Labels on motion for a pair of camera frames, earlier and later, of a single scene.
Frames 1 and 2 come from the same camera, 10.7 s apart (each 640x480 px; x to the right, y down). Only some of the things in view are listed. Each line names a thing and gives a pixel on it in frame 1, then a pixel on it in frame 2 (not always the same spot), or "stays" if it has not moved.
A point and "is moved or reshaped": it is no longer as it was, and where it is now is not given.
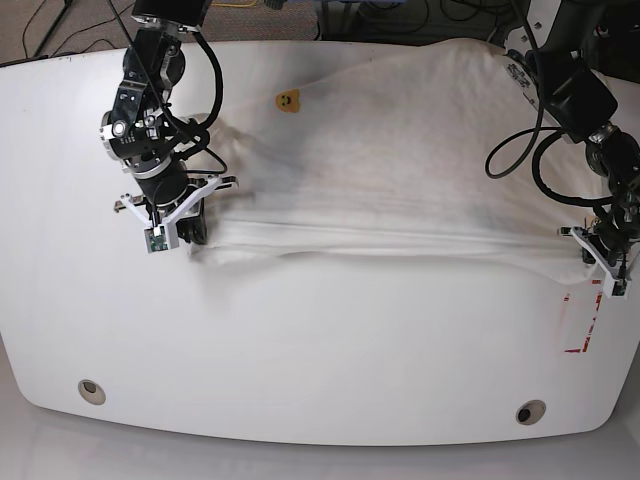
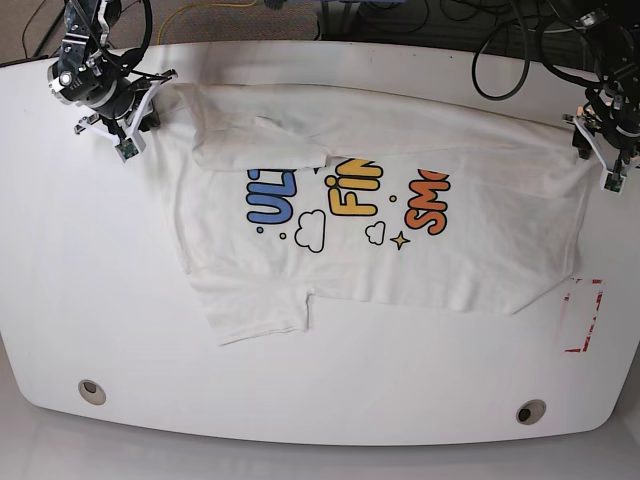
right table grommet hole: (530, 412) stays
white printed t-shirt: (384, 148) is moved or reshaped
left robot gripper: (611, 236) -> (610, 122)
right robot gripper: (166, 191) -> (125, 132)
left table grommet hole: (92, 392) stays
